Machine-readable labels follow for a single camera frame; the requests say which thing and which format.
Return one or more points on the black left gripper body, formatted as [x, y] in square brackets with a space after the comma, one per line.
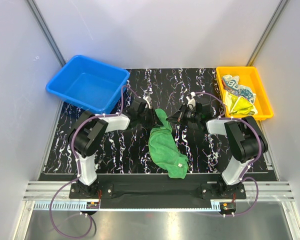
[147, 118]

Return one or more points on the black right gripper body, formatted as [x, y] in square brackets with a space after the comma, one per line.
[188, 115]

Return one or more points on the green microfiber towel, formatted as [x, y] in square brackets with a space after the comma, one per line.
[163, 149]

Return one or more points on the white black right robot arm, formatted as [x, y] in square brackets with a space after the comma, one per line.
[245, 140]

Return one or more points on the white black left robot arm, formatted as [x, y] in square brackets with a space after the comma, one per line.
[89, 130]

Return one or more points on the yellow cloth in bin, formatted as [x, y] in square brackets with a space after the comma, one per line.
[238, 105]

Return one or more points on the teal patterned cloth in bin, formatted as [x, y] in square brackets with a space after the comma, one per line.
[231, 84]

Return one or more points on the yellow plastic bin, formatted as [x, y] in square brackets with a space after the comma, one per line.
[249, 77]

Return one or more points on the blue plastic bin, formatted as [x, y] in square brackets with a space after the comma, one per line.
[89, 84]

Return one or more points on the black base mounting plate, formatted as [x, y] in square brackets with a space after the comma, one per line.
[157, 191]

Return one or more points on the right power connector block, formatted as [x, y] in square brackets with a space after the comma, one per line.
[228, 206]

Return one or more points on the power connector block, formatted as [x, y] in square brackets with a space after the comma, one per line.
[93, 205]
[228, 206]

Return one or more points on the left power connector block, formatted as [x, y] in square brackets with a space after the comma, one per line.
[93, 205]

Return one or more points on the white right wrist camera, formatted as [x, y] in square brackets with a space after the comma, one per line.
[191, 102]

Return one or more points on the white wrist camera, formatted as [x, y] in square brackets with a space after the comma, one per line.
[191, 102]
[148, 101]

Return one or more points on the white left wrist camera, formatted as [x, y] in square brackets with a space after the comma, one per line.
[148, 101]

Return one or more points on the aluminium frame rail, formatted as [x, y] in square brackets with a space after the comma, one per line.
[51, 192]

